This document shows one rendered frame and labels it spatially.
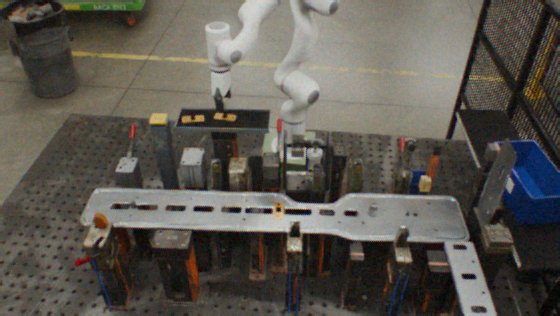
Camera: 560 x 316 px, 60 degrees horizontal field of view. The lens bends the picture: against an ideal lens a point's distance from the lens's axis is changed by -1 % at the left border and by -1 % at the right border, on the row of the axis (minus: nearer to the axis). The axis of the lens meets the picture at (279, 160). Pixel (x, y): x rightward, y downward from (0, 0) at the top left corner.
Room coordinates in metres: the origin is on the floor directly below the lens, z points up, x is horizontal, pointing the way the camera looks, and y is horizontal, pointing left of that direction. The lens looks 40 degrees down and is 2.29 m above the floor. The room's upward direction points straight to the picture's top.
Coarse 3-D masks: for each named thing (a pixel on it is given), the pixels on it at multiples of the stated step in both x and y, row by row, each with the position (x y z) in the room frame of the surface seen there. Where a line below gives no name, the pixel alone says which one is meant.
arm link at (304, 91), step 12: (300, 72) 1.85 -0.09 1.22; (288, 84) 1.80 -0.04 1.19; (300, 84) 1.77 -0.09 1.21; (312, 84) 1.77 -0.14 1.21; (288, 96) 1.80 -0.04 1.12; (300, 96) 1.74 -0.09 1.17; (312, 96) 1.74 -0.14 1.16; (288, 108) 1.80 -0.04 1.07; (300, 108) 1.75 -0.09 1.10; (288, 120) 1.80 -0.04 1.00; (300, 120) 1.80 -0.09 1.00
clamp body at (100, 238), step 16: (112, 224) 1.12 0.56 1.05; (96, 240) 1.04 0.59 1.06; (112, 240) 1.08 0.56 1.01; (112, 256) 1.05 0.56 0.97; (96, 272) 1.01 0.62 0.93; (112, 272) 1.03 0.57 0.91; (128, 272) 1.12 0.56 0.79; (112, 288) 1.03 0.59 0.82; (128, 288) 1.08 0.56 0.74; (112, 304) 1.02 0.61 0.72
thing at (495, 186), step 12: (504, 144) 1.24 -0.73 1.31; (504, 156) 1.21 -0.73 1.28; (492, 168) 1.26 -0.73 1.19; (504, 168) 1.19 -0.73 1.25; (492, 180) 1.23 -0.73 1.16; (504, 180) 1.16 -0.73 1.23; (492, 192) 1.20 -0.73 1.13; (480, 204) 1.25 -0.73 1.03; (492, 204) 1.17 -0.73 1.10; (492, 216) 1.14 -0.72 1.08
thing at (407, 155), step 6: (408, 144) 1.36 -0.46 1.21; (414, 144) 1.35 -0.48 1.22; (408, 150) 1.38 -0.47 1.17; (402, 156) 1.37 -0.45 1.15; (408, 156) 1.37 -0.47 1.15; (402, 162) 1.36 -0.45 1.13; (408, 162) 1.37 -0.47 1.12; (402, 168) 1.36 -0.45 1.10; (408, 168) 1.36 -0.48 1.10; (408, 174) 1.35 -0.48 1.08; (408, 180) 1.35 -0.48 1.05
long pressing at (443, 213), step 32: (96, 192) 1.33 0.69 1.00; (128, 192) 1.33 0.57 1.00; (160, 192) 1.33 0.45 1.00; (192, 192) 1.33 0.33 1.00; (224, 192) 1.33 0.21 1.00; (256, 192) 1.33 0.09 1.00; (128, 224) 1.17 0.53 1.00; (160, 224) 1.17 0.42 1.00; (192, 224) 1.17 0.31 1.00; (224, 224) 1.17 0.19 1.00; (256, 224) 1.17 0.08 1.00; (288, 224) 1.17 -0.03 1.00; (320, 224) 1.17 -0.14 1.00; (352, 224) 1.17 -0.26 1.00; (384, 224) 1.17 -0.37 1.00; (416, 224) 1.17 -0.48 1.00; (448, 224) 1.17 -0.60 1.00
